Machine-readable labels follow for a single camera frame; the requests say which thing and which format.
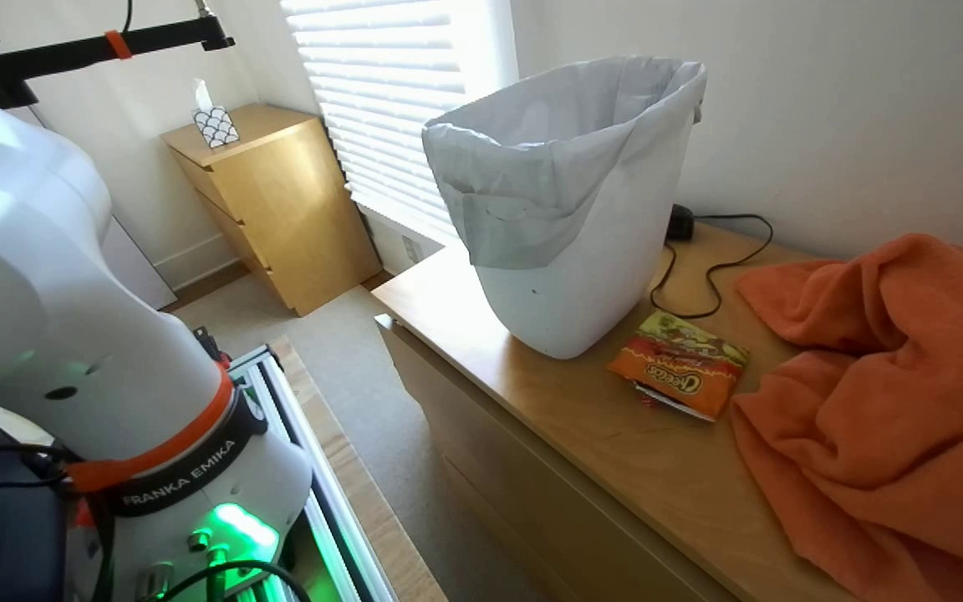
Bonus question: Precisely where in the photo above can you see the dark base box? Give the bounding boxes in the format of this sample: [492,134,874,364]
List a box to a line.
[0,395,73,602]

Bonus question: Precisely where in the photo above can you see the orange yellow snack packet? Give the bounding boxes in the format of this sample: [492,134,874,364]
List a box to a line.
[605,308,752,428]

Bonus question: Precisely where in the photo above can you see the black base cable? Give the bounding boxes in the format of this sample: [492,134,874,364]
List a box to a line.
[149,554,313,602]

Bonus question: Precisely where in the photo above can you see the aluminium stand rail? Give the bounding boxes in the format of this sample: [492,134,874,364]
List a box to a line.
[223,342,399,602]

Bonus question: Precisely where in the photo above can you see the black power adapter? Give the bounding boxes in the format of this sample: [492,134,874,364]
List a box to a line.
[661,200,700,247]

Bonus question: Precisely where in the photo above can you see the small light wood cabinet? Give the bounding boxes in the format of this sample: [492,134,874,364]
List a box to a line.
[158,102,384,318]

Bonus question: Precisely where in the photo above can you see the patterned tissue box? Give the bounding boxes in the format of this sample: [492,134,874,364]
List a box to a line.
[191,76,245,153]

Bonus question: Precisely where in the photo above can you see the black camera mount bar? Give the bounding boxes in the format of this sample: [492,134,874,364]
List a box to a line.
[0,12,237,109]

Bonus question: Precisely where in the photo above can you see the white bin liner bag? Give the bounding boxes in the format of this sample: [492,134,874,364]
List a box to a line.
[421,54,713,273]

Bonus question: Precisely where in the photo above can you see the thin black power cable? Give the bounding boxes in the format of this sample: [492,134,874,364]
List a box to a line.
[645,211,778,324]

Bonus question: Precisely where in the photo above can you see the white window blinds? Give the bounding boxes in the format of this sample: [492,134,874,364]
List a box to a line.
[276,0,525,251]

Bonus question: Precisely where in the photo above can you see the orange towel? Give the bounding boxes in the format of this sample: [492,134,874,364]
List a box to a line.
[730,230,963,602]

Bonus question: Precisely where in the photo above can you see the white plastic waste bin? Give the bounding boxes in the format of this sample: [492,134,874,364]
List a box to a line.
[421,54,713,364]

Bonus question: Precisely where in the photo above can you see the light wood dresser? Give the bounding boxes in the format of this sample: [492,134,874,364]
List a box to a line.
[370,217,963,602]

